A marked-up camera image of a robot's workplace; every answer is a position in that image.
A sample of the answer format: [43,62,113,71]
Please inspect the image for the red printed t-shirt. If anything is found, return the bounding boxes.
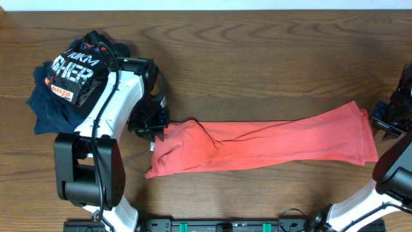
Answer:
[145,101,379,179]

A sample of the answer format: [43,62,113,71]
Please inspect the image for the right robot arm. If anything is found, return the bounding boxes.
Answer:
[306,63,411,232]

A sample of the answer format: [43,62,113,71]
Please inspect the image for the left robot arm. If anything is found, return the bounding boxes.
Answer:
[54,57,170,231]

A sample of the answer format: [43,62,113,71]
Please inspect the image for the black printed jersey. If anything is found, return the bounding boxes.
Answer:
[45,31,131,118]

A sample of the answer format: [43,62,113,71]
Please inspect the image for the navy blue t-shirt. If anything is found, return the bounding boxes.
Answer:
[26,61,84,135]

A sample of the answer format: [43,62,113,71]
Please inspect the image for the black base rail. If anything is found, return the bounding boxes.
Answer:
[62,217,386,232]

